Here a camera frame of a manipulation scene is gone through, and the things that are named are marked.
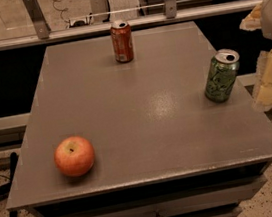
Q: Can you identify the green soda can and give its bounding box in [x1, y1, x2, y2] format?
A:
[204, 49, 240, 103]

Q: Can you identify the red apple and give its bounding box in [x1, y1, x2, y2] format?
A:
[54, 136, 95, 177]

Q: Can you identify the grey drawer cabinet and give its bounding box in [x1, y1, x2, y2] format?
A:
[7, 22, 272, 217]

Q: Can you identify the metal railing frame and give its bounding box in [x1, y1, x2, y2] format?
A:
[0, 0, 272, 53]

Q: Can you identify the black stand with cable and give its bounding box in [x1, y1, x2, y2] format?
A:
[0, 152, 18, 217]

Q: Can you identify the orange soda can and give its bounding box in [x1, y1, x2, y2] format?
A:
[110, 20, 134, 63]

